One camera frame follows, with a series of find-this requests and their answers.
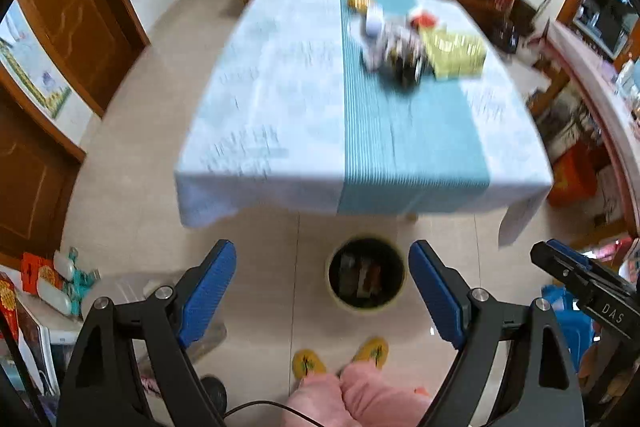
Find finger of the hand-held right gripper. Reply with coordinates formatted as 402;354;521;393
546;238;593;265
531;243;621;303

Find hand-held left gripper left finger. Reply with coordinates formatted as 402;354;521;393
56;239;237;427

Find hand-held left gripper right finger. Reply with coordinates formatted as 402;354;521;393
408;240;586;427

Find red brown snack bag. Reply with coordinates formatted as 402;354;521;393
359;257;387;299

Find round cream-rimmed trash bin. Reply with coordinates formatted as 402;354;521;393
325;234;407;314

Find green carton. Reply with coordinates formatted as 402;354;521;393
339;253;360;297

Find yellow basket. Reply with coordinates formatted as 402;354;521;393
419;28;488;82

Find white wrapper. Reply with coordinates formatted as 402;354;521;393
361;6;398;70

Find orange bucket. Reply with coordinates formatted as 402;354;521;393
547;142;598;208

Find white plastic stool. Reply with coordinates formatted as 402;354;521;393
80;271;228;365

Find yellow knitted slipper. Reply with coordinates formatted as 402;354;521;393
291;349;328;380
352;337;390;365

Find black round object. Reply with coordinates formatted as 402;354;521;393
200;375;228;413

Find teal packet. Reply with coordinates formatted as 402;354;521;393
52;247;101;318

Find pink fleece pants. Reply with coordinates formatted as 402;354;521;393
281;359;433;427

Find red gold-print box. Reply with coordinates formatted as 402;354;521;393
21;252;65;295

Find pale blue leaf-print tablecloth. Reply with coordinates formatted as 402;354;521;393
174;0;555;245

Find brown wooden door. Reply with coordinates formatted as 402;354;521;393
17;0;151;118
0;97;86;258

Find dark pot with white base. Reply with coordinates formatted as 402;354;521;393
492;19;521;52

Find black cable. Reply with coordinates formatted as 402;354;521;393
220;399;321;427

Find children's wall chart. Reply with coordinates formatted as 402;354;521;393
0;2;73;118

